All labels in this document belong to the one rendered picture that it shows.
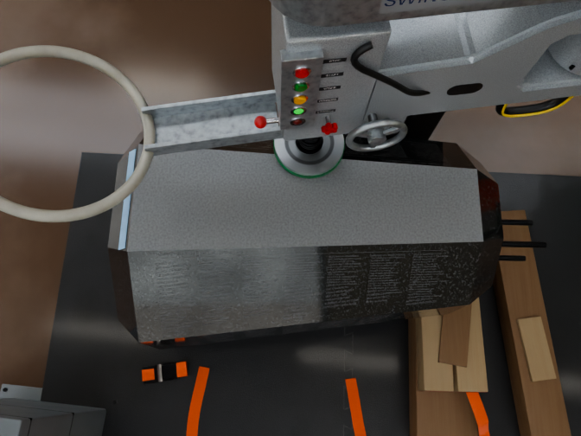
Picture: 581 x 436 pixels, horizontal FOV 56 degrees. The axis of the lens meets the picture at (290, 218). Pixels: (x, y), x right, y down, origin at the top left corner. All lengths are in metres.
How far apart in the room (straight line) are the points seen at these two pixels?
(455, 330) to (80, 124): 1.94
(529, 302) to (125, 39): 2.28
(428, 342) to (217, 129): 1.22
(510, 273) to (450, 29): 1.46
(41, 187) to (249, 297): 1.38
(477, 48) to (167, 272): 1.04
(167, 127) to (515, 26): 0.88
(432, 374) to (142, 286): 1.15
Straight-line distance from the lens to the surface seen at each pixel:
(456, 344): 2.27
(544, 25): 1.25
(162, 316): 1.79
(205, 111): 1.54
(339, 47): 1.07
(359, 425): 2.42
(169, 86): 2.85
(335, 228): 1.64
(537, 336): 2.52
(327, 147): 1.68
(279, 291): 1.71
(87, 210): 1.42
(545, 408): 2.53
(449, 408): 2.37
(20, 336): 2.65
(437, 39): 1.27
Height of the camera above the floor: 2.41
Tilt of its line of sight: 73 degrees down
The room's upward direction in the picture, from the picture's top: 5 degrees clockwise
